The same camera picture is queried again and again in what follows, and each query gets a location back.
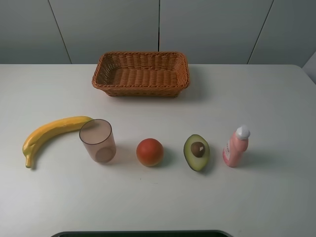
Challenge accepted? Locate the brown wicker basket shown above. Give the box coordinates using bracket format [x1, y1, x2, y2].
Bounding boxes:
[92, 51, 190, 97]

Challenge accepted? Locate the red tomato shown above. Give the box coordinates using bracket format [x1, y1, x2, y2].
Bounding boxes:
[136, 138, 163, 167]

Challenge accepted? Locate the halved avocado with pit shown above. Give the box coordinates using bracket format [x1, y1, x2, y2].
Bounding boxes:
[183, 134, 210, 172]

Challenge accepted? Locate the translucent pink plastic cup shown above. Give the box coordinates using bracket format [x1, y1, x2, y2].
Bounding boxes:
[79, 119, 117, 163]

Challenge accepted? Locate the pink bottle with white cap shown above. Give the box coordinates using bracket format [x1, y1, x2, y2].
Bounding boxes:
[222, 125, 250, 167]

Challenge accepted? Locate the yellow banana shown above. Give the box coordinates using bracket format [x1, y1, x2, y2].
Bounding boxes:
[22, 116, 92, 168]

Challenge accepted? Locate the black tray edge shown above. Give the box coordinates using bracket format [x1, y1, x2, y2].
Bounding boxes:
[52, 230, 232, 237]

